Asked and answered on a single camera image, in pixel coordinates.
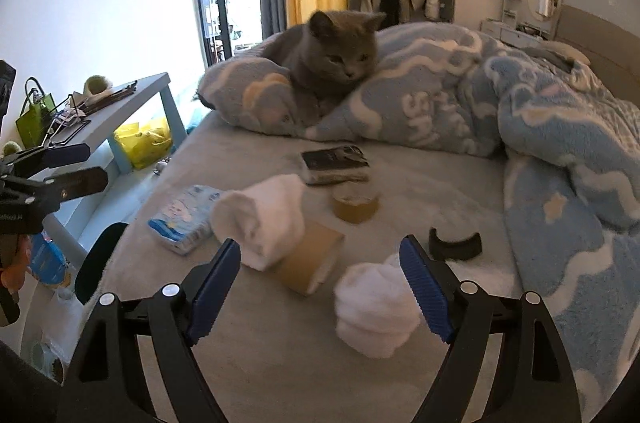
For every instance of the small grey cat toy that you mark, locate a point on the small grey cat toy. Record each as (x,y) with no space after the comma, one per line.
(160,167)

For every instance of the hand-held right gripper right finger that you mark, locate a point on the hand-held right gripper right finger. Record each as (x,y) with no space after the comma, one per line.
(425,293)

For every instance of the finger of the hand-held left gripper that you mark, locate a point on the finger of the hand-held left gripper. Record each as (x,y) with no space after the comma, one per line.
(65,155)
(82,183)

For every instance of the black and white packet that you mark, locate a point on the black and white packet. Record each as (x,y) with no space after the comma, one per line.
(335,163)

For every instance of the black curved plastic piece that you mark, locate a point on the black curved plastic piece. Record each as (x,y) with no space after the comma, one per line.
(455,248)

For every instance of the blue and white plush blanket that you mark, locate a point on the blue and white plush blanket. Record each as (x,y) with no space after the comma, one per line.
(550,128)

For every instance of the cardboard tape core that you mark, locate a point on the cardboard tape core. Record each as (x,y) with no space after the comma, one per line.
(307,263)

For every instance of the yellow plastic bag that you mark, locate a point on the yellow plastic bag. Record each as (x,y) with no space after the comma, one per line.
(142,143)

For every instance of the beige headboard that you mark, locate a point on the beige headboard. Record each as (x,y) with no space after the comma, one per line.
(600,43)

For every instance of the white fluffy bundle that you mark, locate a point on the white fluffy bundle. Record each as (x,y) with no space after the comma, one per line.
(377,313)

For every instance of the black trash bin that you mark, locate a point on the black trash bin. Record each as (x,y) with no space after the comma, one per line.
(97,260)

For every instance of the blue printed tissue packet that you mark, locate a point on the blue printed tissue packet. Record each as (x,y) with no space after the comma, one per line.
(182,218)

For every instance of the green plush slipper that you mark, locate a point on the green plush slipper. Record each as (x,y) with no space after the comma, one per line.
(11,148)
(97,85)

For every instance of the brown tape roll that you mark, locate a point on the brown tape roll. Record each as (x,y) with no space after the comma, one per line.
(355,205)

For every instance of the person's left hand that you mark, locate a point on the person's left hand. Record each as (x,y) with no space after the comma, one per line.
(14,272)

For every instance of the bundle of dark sticks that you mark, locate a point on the bundle of dark sticks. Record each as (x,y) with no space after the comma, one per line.
(117,92)

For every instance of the light blue side table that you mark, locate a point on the light blue side table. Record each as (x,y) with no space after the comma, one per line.
(125,100)

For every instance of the blue plastic packet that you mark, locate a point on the blue plastic packet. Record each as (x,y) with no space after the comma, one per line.
(47,260)

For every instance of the white printed packet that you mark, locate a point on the white printed packet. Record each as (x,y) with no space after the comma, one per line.
(72,117)

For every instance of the white vanity desk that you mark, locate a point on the white vanity desk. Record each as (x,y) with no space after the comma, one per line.
(517,30)

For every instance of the green gift bag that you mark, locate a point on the green gift bag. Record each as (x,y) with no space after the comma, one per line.
(32,118)

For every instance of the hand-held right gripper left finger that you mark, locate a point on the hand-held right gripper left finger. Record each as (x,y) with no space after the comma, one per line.
(215,293)

